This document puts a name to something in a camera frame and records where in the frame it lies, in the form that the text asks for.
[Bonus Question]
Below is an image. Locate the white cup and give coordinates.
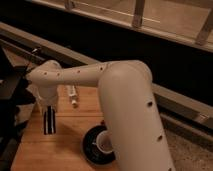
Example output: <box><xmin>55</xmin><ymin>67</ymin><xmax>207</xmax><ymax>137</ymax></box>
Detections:
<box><xmin>92</xmin><ymin>130</ymin><xmax>113</xmax><ymax>155</ymax></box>

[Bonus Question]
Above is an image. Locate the metal rail frame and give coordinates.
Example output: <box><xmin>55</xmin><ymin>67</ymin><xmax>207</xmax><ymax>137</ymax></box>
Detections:
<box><xmin>27</xmin><ymin>0</ymin><xmax>213</xmax><ymax>53</ymax></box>

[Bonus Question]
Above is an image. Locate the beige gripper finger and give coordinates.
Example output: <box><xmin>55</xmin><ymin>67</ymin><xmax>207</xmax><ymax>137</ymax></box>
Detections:
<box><xmin>39</xmin><ymin>105</ymin><xmax>46</xmax><ymax>116</ymax></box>

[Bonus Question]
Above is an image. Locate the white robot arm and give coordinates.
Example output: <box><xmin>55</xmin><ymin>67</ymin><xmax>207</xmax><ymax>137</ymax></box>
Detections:
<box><xmin>27</xmin><ymin>60</ymin><xmax>176</xmax><ymax>171</ymax></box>

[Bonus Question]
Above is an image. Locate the black stand left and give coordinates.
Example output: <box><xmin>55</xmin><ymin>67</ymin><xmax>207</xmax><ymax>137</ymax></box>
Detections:
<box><xmin>0</xmin><ymin>46</ymin><xmax>35</xmax><ymax>167</ymax></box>

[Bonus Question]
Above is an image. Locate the black round saucer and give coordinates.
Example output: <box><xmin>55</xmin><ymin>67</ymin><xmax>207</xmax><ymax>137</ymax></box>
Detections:
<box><xmin>82</xmin><ymin>125</ymin><xmax>115</xmax><ymax>165</ymax></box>

